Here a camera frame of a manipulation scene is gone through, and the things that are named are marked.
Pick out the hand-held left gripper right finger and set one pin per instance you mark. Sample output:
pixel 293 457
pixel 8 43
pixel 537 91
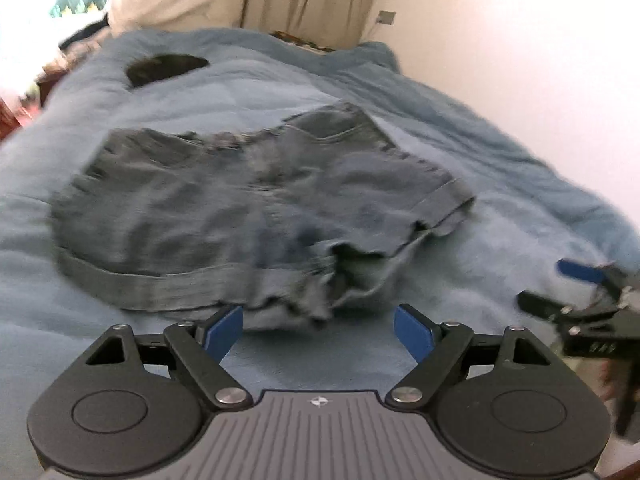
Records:
pixel 411 332

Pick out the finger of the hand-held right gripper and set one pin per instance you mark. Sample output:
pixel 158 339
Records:
pixel 580 270
pixel 540 305

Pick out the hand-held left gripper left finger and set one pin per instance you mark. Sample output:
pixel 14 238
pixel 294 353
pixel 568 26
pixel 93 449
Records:
pixel 226 331

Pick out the blue denim shorts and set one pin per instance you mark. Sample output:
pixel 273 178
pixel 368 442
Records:
pixel 240 210

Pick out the blue fleece blanket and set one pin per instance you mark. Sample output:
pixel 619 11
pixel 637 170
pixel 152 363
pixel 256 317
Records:
pixel 260 85

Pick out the black cloth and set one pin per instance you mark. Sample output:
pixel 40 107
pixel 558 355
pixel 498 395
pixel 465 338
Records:
pixel 165 69

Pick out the grey wall outlet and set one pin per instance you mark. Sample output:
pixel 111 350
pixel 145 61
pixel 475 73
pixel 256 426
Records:
pixel 386 17

